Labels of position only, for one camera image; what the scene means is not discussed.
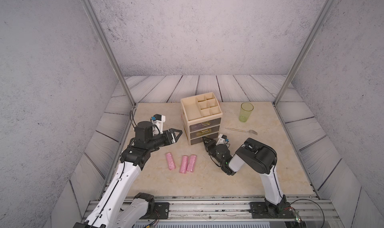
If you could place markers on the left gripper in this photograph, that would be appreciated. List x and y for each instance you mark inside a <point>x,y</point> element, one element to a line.
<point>171,139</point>

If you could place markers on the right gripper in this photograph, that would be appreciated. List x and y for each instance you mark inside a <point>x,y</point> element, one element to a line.
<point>210,144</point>

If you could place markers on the transparent drawer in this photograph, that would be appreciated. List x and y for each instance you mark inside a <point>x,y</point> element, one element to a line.
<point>204,132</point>
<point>200,139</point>
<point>205,125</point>

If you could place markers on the beige drawer organizer cabinet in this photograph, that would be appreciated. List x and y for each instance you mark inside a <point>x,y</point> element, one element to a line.
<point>200,108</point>

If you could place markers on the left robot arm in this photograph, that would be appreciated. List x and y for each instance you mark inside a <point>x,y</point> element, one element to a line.
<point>108,214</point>

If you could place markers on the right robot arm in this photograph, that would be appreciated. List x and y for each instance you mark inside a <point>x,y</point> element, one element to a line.
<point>261,158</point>

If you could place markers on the pink bag roll left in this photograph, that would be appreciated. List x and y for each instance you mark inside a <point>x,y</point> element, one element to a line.
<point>170,161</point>

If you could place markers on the pink bag roll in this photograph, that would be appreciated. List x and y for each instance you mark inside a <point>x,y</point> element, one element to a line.
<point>184,164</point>
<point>191,163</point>
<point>170,161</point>

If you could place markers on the pink bag roll middle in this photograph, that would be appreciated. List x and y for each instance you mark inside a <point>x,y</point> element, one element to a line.
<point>184,164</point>

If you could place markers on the pink bag roll right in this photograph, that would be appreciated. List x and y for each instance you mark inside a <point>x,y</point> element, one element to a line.
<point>191,163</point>

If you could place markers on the metal spoon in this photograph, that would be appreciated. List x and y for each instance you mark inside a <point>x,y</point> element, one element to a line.
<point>244,131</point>

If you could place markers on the green translucent cup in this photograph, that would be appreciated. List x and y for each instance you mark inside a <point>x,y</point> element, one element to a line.
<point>245,112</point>

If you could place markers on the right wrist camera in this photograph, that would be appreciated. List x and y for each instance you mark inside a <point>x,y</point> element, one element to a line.
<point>222,139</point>

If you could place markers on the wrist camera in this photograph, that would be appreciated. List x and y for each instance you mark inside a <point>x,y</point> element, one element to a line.
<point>222,139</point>
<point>158,122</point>

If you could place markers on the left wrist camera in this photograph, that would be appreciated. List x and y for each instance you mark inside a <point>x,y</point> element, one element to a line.
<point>158,122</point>

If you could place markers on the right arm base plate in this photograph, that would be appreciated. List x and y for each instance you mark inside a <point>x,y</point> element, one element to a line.
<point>267,210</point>

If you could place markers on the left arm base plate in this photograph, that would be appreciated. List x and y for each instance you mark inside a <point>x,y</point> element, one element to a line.
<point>157,211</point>

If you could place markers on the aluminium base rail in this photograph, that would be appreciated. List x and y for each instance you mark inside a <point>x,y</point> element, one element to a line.
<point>234,211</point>

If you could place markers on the left aluminium frame post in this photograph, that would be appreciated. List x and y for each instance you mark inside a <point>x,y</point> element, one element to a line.
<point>89,9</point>

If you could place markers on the aluminium frame post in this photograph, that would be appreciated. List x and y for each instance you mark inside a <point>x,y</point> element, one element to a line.
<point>89,9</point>
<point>321,18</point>

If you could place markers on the right aluminium frame post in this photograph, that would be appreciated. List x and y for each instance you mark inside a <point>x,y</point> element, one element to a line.
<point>321,18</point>

